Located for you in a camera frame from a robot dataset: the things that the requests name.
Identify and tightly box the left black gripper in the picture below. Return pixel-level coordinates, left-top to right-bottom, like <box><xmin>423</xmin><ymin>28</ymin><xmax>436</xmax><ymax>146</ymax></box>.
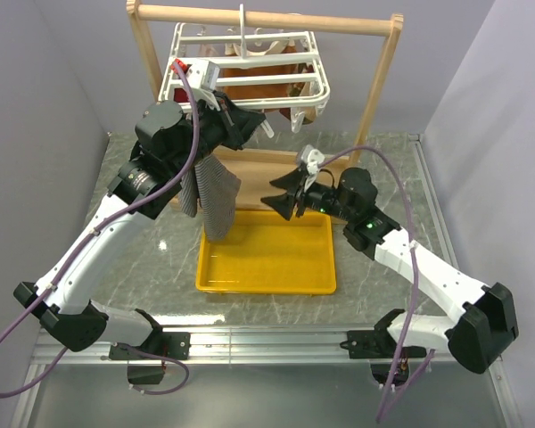
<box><xmin>170</xmin><ymin>89</ymin><xmax>266</xmax><ymax>177</ymax></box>

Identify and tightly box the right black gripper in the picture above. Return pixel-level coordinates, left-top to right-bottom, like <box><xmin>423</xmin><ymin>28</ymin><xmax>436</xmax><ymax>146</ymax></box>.
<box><xmin>261</xmin><ymin>167</ymin><xmax>356</xmax><ymax>222</ymax></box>

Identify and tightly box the white plastic clip hanger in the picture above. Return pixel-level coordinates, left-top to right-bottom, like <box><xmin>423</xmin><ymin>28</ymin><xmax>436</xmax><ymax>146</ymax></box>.
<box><xmin>157</xmin><ymin>22</ymin><xmax>331</xmax><ymax>123</ymax></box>

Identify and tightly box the grey striped underwear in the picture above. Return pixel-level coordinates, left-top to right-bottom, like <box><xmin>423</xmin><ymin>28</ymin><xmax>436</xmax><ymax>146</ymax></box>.
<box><xmin>178</xmin><ymin>155</ymin><xmax>241</xmax><ymax>241</ymax></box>

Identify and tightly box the red underwear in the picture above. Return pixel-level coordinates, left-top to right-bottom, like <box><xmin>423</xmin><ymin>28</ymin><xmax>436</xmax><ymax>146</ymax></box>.
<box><xmin>173</xmin><ymin>87</ymin><xmax>188</xmax><ymax>103</ymax></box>

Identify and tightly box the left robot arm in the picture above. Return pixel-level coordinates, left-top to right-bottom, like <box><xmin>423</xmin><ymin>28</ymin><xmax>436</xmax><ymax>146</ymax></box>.
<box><xmin>13</xmin><ymin>91</ymin><xmax>266</xmax><ymax>358</ymax></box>

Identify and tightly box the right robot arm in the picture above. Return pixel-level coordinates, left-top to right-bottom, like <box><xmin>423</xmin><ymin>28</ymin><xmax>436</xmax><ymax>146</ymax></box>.
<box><xmin>261</xmin><ymin>168</ymin><xmax>519</xmax><ymax>374</ymax></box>

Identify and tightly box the orange underwear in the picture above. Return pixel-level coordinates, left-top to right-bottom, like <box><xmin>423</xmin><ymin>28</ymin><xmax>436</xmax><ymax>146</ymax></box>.
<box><xmin>222</xmin><ymin>40</ymin><xmax>312</xmax><ymax>101</ymax></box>

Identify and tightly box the wooden hanging rack stand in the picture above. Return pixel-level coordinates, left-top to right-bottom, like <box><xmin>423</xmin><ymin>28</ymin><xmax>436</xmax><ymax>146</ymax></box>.
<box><xmin>126</xmin><ymin>0</ymin><xmax>405</xmax><ymax>215</ymax></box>

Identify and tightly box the yellow plastic tray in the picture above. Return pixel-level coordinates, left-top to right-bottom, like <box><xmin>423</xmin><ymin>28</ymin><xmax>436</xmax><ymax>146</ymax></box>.
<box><xmin>195</xmin><ymin>210</ymin><xmax>337</xmax><ymax>295</ymax></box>

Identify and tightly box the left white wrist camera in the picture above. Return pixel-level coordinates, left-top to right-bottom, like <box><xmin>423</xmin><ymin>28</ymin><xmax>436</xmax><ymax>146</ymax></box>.
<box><xmin>170</xmin><ymin>58</ymin><xmax>220</xmax><ymax>110</ymax></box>

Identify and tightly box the aluminium mounting rail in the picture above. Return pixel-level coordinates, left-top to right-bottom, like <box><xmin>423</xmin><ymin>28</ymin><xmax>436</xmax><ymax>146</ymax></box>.
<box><xmin>12</xmin><ymin>325</ymin><xmax>522</xmax><ymax>427</ymax></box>

